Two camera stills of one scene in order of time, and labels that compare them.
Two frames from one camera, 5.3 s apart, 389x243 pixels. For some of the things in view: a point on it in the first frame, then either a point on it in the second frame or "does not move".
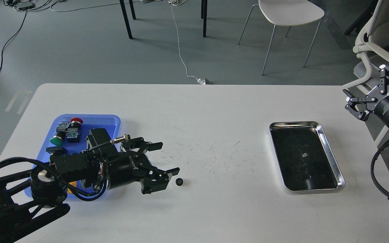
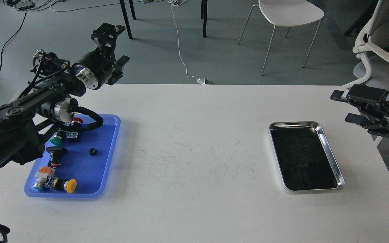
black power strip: x=24 y=6 does not move
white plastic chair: x=287 y=13 does not move
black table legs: x=204 y=14 does not move
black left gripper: x=124 y=167 to x=93 y=69
